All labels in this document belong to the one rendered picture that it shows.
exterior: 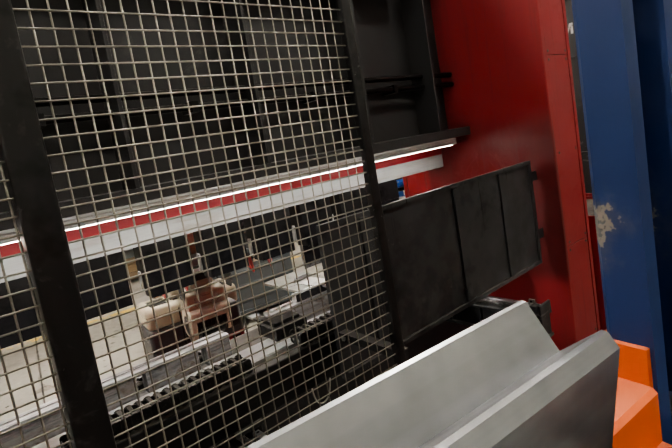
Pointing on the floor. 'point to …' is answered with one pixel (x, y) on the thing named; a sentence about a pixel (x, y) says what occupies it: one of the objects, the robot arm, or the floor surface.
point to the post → (47, 244)
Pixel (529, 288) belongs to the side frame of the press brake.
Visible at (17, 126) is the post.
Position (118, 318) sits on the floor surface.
